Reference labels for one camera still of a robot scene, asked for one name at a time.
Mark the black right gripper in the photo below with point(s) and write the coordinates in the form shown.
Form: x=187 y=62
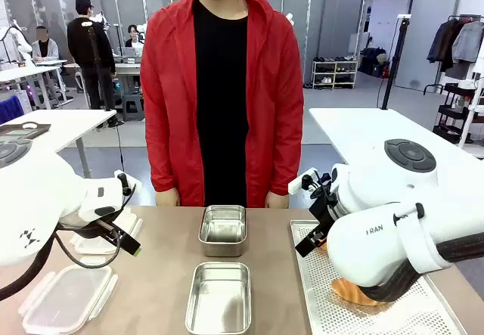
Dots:
x=326 y=208

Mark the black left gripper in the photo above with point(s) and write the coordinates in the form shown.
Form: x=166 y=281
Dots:
x=92 y=227

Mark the clear plastic clip lid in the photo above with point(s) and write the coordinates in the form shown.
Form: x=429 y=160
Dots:
x=130 y=225
x=64 y=301

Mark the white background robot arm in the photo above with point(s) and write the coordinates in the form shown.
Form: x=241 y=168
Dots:
x=19 y=40

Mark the red sleeved right forearm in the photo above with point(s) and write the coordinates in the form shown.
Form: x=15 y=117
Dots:
x=162 y=165

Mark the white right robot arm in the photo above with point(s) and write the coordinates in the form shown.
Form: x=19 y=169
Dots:
x=382 y=206

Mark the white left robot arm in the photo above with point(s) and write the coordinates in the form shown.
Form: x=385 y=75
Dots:
x=34 y=199

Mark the red sleeved left forearm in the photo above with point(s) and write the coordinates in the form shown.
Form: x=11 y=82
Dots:
x=285 y=165

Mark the deep steel container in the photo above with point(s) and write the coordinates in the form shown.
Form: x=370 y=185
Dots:
x=222 y=231

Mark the shallow steel container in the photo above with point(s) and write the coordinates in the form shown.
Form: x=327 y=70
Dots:
x=218 y=299

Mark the person's left hand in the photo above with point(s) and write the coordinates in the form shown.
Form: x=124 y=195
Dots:
x=277 y=200

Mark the person's right hand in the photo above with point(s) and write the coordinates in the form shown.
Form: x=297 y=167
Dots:
x=168 y=198

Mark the perforated metal baking tray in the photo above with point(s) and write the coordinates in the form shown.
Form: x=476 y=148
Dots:
x=321 y=297

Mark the white table with grey leg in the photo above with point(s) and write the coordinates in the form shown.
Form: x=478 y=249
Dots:
x=72 y=123

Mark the grey step stool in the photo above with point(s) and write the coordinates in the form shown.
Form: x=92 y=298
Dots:
x=133 y=108

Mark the person in red jacket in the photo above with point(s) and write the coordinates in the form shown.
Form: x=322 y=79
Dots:
x=221 y=104

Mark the white shoe rack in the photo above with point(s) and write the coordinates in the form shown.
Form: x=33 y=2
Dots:
x=334 y=74

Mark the white background desk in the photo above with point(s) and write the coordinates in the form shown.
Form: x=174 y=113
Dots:
x=26 y=74

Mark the black utility cart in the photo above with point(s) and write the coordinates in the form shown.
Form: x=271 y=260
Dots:
x=452 y=115

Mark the dark bags pile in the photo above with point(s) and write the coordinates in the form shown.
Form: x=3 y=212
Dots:
x=373 y=61

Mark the standing man in black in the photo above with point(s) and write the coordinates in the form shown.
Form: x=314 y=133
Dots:
x=90 y=47

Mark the seated person with glasses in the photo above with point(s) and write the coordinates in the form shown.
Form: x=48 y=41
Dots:
x=133 y=38

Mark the seated person in grey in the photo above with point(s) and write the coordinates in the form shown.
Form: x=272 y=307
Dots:
x=44 y=47

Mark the clothes rack with jackets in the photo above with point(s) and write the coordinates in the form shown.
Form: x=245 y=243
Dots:
x=455 y=44

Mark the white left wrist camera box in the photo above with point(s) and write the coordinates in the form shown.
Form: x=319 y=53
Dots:
x=133 y=184

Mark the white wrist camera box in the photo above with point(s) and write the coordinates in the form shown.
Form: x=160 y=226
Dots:
x=133 y=184
x=298 y=183

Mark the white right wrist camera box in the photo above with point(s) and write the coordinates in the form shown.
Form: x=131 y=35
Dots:
x=298 y=183

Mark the black camera stand pole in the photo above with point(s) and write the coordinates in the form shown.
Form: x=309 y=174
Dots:
x=395 y=62

